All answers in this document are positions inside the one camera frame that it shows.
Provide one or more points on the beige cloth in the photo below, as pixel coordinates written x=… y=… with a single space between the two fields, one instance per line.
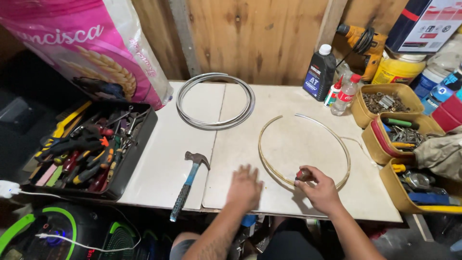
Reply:
x=442 y=153

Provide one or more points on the person's left fingers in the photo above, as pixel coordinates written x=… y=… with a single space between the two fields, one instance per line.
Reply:
x=245 y=173

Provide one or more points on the blue labelled water bottle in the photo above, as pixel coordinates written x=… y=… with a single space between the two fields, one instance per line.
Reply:
x=442 y=90

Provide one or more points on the black speaker with green trim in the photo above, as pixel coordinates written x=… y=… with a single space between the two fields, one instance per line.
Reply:
x=54 y=234

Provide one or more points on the person's right hand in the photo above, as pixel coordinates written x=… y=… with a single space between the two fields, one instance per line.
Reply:
x=319 y=191

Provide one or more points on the pink and white grain sack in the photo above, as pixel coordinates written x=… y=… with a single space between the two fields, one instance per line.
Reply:
x=94 y=47

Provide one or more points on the person's left hand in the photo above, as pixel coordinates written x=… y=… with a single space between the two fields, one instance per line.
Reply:
x=243 y=189

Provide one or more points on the dark blue canister white label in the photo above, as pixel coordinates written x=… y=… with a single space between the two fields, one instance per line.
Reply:
x=426 y=25

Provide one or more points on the black tray of hand tools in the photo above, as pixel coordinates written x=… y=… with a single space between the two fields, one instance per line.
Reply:
x=94 y=151

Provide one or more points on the white charger plug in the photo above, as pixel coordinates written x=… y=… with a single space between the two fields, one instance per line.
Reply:
x=8 y=188

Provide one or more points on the yellow plastic bucket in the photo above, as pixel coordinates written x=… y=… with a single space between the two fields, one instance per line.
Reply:
x=397 y=70

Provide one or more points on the coil of grey metal strip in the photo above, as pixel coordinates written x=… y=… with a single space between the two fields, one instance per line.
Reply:
x=187 y=115

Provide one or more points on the small white glue bottle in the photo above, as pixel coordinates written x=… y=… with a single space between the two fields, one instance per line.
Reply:
x=332 y=94

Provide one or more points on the yellow tub of tools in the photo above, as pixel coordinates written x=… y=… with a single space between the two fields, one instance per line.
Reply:
x=415 y=187

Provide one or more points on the black oil bottle white cap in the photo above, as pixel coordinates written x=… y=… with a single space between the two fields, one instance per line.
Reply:
x=319 y=76

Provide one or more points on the clear plastic bottle red cap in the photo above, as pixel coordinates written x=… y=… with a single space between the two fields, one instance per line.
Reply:
x=343 y=96

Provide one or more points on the yellow tub of screws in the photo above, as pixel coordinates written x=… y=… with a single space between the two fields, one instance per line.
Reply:
x=384 y=103

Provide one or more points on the yellow power drill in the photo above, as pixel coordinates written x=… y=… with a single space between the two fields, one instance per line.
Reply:
x=364 y=45

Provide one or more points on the small dark red block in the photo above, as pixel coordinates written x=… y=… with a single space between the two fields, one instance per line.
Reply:
x=302 y=176

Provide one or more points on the yellow tub of drill bits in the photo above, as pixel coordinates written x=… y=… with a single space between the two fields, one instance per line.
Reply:
x=400 y=139

